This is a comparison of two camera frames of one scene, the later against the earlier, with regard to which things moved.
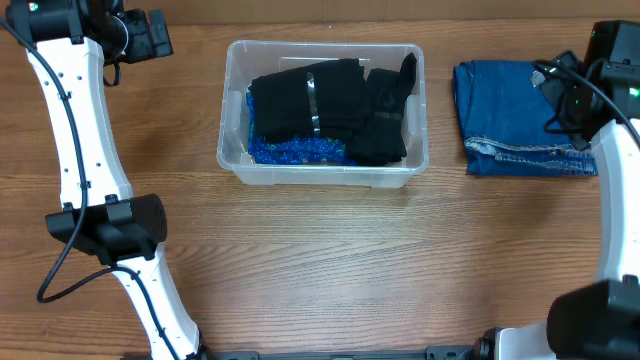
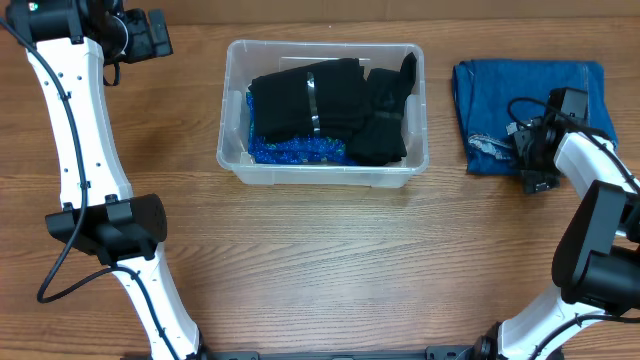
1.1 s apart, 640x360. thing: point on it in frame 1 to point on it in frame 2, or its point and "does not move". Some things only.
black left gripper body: [140, 44] does not move
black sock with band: [386, 96] does not move
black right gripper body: [556, 88] to [533, 166]
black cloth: [283, 109] does not move
